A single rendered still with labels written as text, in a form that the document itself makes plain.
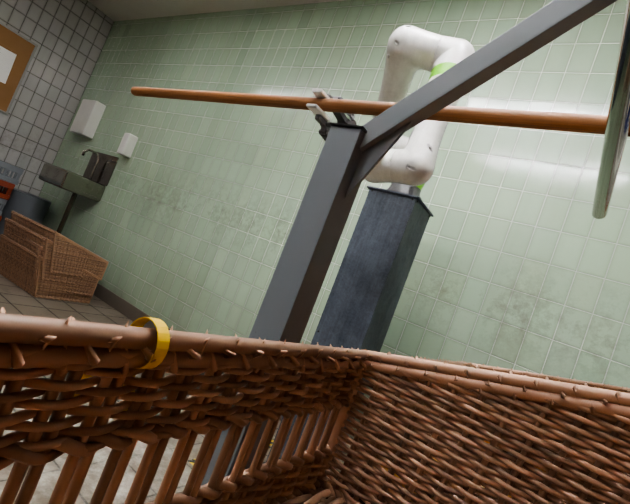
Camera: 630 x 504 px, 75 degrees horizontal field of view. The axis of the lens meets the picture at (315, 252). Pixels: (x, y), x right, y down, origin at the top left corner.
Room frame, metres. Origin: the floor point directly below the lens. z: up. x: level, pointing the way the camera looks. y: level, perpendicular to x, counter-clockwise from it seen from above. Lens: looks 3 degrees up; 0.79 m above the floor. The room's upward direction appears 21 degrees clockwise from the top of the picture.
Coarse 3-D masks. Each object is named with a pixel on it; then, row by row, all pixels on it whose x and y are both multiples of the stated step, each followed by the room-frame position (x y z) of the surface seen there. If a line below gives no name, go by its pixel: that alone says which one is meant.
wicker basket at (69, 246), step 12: (12, 216) 2.94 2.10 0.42; (24, 216) 2.87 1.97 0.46; (36, 228) 2.81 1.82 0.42; (48, 228) 2.73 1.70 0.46; (60, 240) 2.75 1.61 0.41; (60, 252) 2.78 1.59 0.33; (72, 252) 2.85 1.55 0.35; (84, 252) 2.93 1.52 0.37; (60, 264) 2.81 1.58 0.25; (72, 264) 2.88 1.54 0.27; (84, 264) 2.96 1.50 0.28; (96, 264) 3.04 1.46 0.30
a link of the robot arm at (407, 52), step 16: (400, 32) 1.26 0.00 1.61; (416, 32) 1.25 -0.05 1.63; (400, 48) 1.27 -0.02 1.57; (416, 48) 1.26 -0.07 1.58; (432, 48) 1.25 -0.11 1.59; (400, 64) 1.31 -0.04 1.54; (416, 64) 1.30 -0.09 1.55; (384, 80) 1.40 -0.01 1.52; (400, 80) 1.36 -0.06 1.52; (384, 96) 1.43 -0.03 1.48; (400, 96) 1.41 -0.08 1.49
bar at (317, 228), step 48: (576, 0) 0.34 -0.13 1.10; (480, 48) 0.38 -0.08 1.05; (528, 48) 0.37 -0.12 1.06; (624, 48) 0.44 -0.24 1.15; (432, 96) 0.40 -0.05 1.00; (624, 96) 0.51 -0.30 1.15; (336, 144) 0.44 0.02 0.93; (384, 144) 0.42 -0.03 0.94; (624, 144) 0.62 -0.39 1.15; (336, 192) 0.42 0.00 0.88; (288, 240) 0.44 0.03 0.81; (336, 240) 0.45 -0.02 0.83; (288, 288) 0.43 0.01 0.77; (288, 336) 0.43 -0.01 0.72
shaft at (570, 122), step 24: (144, 96) 1.37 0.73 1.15; (168, 96) 1.28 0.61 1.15; (192, 96) 1.20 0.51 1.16; (216, 96) 1.14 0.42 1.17; (240, 96) 1.09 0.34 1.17; (264, 96) 1.04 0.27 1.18; (288, 96) 1.00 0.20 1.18; (456, 120) 0.78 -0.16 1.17; (480, 120) 0.75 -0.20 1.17; (504, 120) 0.72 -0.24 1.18; (528, 120) 0.70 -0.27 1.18; (552, 120) 0.68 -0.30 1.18; (576, 120) 0.66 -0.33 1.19; (600, 120) 0.64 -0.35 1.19
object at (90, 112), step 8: (88, 104) 4.00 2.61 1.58; (96, 104) 3.95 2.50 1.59; (80, 112) 4.05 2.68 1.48; (88, 112) 3.97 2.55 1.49; (96, 112) 3.98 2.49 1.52; (80, 120) 4.02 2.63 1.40; (88, 120) 3.95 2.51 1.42; (96, 120) 4.00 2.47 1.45; (72, 128) 4.07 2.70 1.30; (80, 128) 3.98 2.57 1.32; (88, 128) 3.97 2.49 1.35; (96, 128) 4.03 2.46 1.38; (88, 136) 3.99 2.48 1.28
